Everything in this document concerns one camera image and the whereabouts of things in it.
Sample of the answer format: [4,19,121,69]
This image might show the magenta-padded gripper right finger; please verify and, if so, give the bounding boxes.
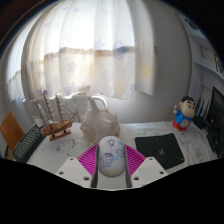
[123,144,169,188]

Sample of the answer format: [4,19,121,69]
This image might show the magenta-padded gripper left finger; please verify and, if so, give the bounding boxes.
[55,143,100,188]

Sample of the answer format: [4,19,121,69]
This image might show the white cartoon-print computer mouse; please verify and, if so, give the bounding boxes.
[97,135,126,178]

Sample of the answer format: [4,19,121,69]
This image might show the black mouse pad green lines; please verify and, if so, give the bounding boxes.
[134,132,186,171]

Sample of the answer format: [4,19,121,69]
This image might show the white printed tablecloth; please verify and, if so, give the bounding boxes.
[26,120,219,178]

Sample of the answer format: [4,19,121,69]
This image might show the large white conch shell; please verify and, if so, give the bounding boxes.
[79,98,122,147]

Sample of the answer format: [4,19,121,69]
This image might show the wooden model sailing ship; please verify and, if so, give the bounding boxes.
[30,93,78,142]

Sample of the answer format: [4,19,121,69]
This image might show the white radiator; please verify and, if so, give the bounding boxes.
[22,87,109,128]

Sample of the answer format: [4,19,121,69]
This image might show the black computer keyboard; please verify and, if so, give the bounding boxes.
[12,123,46,164]

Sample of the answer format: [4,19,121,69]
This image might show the cartoon boy figurine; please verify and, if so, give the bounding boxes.
[172,95,197,132]

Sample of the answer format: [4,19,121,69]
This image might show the black router with antennas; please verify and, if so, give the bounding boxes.
[193,97,212,130]

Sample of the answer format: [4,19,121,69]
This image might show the orange wooden chair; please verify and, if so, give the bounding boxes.
[0,111,25,153]

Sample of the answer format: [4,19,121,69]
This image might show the black computer monitor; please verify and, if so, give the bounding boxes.
[205,86,224,158]

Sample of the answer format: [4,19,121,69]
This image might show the white star-print curtain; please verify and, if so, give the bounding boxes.
[6,0,158,103]

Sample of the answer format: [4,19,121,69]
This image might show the white wall shelf unit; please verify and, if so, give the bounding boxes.
[186,13,224,88]

